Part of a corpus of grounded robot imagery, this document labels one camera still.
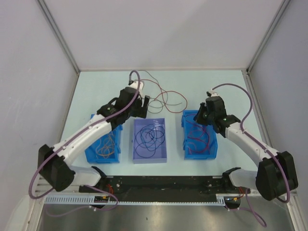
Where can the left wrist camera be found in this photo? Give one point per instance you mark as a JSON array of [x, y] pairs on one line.
[[137, 85]]

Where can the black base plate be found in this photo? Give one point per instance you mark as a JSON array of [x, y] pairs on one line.
[[168, 189]]

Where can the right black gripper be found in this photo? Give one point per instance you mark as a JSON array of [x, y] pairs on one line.
[[202, 107]]

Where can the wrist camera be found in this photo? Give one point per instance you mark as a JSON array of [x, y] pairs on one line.
[[212, 93], [137, 85]]

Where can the left blue bin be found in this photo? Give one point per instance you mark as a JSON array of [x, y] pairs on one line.
[[106, 149]]

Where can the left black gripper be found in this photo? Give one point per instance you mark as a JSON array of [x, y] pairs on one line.
[[140, 112]]

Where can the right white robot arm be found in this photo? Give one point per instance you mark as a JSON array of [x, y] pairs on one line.
[[276, 173]]

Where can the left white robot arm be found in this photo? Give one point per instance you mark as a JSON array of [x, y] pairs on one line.
[[55, 163]]

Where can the right blue bin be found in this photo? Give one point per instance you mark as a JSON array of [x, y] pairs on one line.
[[200, 141]]

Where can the middle purple tray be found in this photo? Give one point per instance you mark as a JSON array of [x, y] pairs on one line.
[[149, 141]]

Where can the slotted cable duct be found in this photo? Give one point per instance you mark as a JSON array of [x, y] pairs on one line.
[[55, 199]]

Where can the blue bin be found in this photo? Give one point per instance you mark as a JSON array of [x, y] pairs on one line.
[[106, 149], [200, 141]]

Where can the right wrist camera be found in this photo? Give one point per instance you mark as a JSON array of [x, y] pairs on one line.
[[212, 93]]

